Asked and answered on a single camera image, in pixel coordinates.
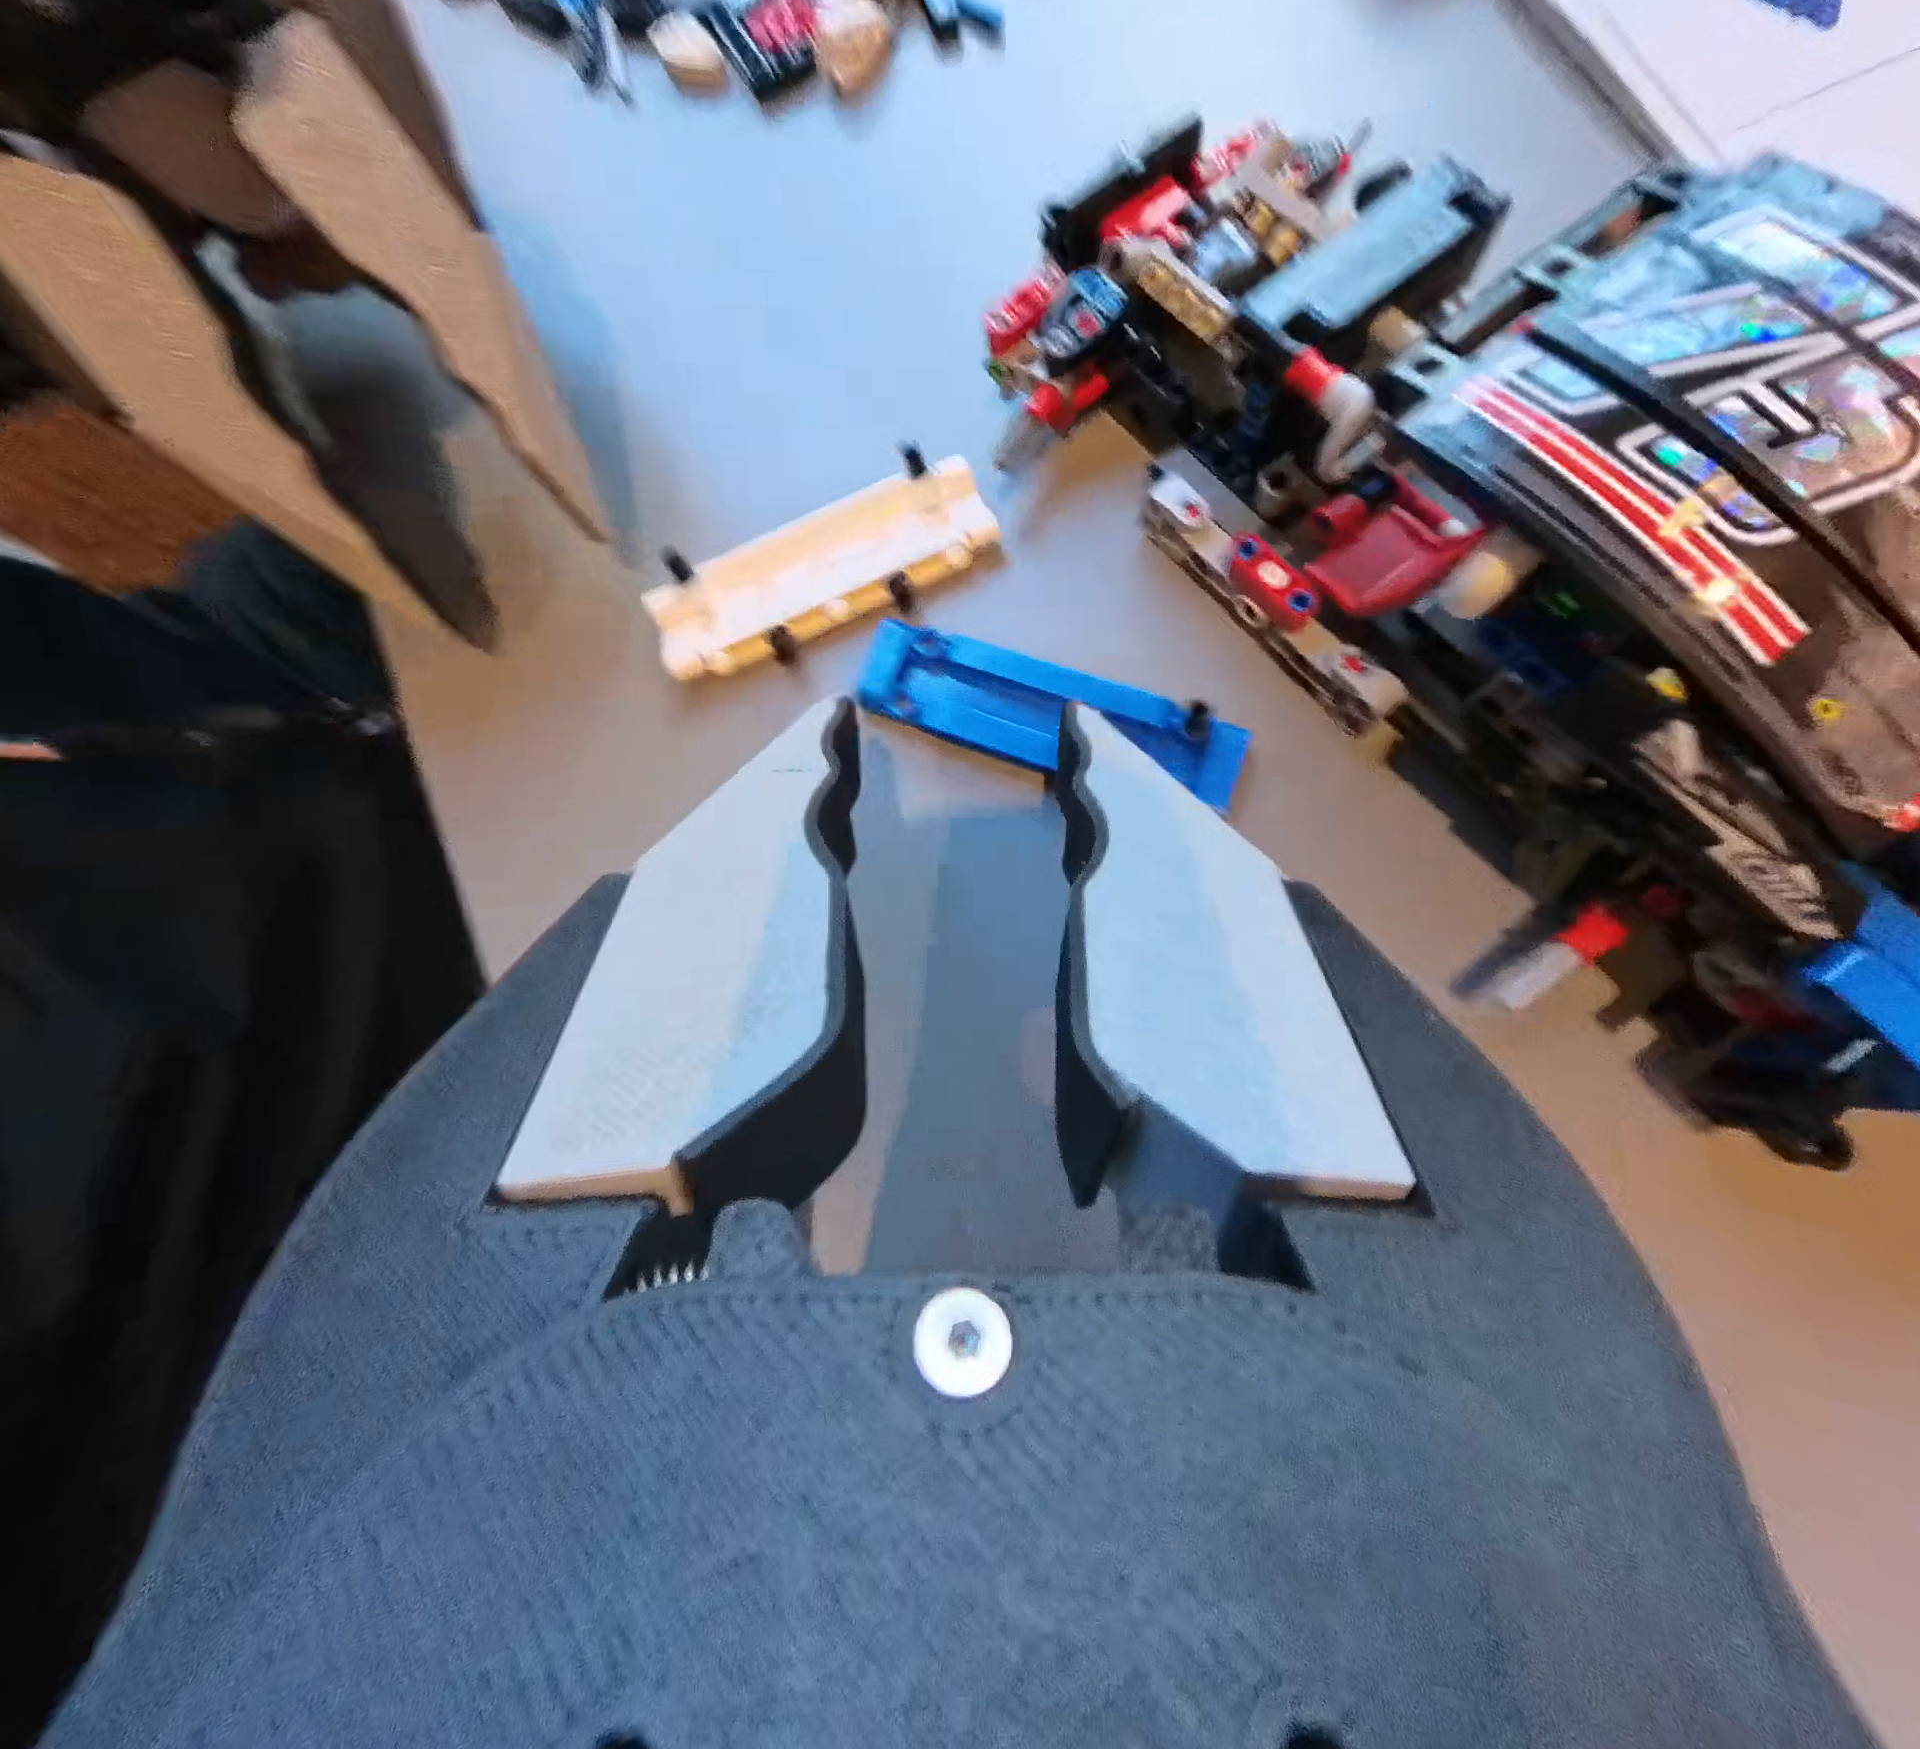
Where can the light grey desk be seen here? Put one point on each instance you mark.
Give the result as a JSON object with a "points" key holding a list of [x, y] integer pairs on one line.
{"points": [[751, 278]]}

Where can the blue toy brick panel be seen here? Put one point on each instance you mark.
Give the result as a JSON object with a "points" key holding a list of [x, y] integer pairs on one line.
{"points": [[1006, 700]]}

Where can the toy brick car model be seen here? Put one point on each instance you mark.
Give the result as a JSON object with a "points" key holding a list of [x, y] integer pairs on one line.
{"points": [[1500, 430]]}

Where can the white toy brick panel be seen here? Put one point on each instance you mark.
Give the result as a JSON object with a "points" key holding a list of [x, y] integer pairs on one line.
{"points": [[810, 565]]}

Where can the person's left hand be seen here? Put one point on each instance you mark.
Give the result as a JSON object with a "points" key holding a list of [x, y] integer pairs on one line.
{"points": [[174, 138]]}

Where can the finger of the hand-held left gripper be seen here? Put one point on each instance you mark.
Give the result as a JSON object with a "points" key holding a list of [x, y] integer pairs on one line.
{"points": [[390, 220], [136, 325]]}

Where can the person's torso in dark clothing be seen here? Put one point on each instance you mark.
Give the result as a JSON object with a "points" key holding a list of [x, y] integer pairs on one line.
{"points": [[181, 1030]]}

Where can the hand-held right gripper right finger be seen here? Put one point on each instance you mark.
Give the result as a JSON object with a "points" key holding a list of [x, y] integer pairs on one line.
{"points": [[1230, 1014]]}

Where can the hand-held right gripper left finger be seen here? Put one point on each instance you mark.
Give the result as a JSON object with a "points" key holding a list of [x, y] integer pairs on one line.
{"points": [[690, 1014]]}

